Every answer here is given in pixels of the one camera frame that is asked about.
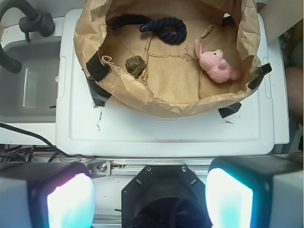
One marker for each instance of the pink plush bunny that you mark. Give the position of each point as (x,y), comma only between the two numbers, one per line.
(215,65)

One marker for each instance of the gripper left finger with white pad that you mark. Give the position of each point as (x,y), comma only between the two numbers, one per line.
(46,195)

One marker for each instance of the dark grey toy faucet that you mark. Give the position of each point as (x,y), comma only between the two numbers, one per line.
(33,21)

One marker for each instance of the black tape strip right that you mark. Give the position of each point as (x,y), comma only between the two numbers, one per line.
(252,85)

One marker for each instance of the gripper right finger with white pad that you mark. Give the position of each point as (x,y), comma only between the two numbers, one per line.
(257,191)

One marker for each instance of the black tape strip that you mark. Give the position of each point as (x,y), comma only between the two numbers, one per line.
(252,85)
(98,71)

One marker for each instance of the black tape strip left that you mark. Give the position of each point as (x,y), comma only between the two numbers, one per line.
(98,71)

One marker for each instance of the aluminium rail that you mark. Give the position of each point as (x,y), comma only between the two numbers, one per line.
(132,166)

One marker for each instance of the brown paper bag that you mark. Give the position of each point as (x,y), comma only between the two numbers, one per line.
(173,83)

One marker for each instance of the grey toy sink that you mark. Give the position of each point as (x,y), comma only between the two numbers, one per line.
(30,95)

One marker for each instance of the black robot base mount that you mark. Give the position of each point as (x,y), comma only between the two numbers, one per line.
(165,196)

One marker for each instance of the white plastic bin lid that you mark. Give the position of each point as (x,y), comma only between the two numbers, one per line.
(115,131)

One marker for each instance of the brown rock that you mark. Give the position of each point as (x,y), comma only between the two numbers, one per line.
(135,65)

